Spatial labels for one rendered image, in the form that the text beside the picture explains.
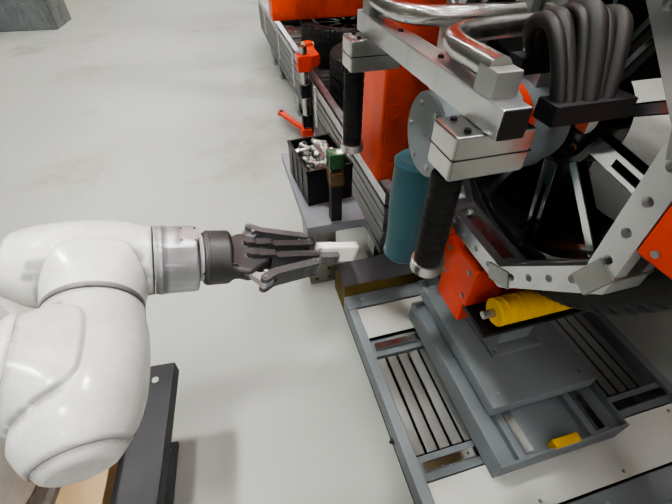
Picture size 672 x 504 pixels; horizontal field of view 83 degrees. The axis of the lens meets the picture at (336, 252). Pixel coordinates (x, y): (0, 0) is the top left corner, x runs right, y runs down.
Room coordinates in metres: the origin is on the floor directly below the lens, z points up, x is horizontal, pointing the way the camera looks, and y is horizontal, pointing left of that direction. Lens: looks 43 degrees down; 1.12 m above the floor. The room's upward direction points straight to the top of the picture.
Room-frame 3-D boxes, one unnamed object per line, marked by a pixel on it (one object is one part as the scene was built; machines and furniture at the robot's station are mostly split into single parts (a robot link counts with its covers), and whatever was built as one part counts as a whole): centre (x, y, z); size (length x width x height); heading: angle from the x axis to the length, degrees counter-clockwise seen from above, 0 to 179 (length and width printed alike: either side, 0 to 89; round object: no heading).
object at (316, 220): (1.03, 0.05, 0.44); 0.43 x 0.17 x 0.03; 16
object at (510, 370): (0.64, -0.47, 0.32); 0.40 x 0.30 x 0.28; 16
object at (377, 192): (2.24, 0.13, 0.28); 2.47 x 0.09 x 0.22; 16
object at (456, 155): (0.37, -0.15, 0.93); 0.09 x 0.05 x 0.05; 106
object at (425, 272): (0.36, -0.12, 0.83); 0.04 x 0.04 x 0.16
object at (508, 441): (0.58, -0.48, 0.13); 0.50 x 0.36 x 0.10; 16
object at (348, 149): (0.69, -0.03, 0.83); 0.04 x 0.04 x 0.16
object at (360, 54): (0.70, -0.06, 0.93); 0.09 x 0.05 x 0.05; 106
